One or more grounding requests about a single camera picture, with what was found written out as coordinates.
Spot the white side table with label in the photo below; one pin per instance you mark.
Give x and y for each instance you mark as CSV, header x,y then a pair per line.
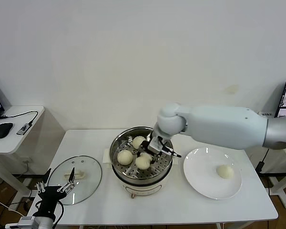
x,y
281,190

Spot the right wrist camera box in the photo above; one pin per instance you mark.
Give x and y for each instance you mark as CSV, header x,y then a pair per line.
x,y
155,145

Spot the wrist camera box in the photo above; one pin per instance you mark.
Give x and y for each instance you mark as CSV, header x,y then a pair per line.
x,y
26,221
155,145

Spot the white side table with mouse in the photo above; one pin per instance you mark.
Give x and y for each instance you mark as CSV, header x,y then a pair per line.
x,y
14,143

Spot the white round plate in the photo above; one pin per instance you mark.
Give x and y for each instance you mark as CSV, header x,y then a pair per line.
x,y
200,171

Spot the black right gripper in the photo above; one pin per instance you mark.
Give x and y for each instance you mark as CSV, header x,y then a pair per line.
x,y
145,146

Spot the cream electric cooker base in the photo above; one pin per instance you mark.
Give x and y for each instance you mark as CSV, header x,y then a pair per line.
x,y
143,188

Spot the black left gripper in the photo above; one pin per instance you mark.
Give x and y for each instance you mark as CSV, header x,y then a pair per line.
x,y
51,198

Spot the black power adapter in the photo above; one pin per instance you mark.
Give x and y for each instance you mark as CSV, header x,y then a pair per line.
x,y
260,166

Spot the black computer mouse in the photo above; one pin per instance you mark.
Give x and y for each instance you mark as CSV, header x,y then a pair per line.
x,y
3,130

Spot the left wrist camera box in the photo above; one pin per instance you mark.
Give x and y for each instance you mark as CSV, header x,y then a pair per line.
x,y
26,221

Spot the small silver usb hub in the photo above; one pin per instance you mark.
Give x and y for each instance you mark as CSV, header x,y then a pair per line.
x,y
23,129

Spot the stainless steel steamer basket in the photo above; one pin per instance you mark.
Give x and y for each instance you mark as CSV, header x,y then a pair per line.
x,y
116,143

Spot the white steamed baozi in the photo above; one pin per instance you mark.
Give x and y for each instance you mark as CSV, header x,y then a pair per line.
x,y
142,162
125,158
225,171
138,142

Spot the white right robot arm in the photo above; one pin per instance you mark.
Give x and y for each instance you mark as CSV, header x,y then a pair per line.
x,y
217,126

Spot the round glass pot lid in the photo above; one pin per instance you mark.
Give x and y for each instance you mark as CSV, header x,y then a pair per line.
x,y
90,171

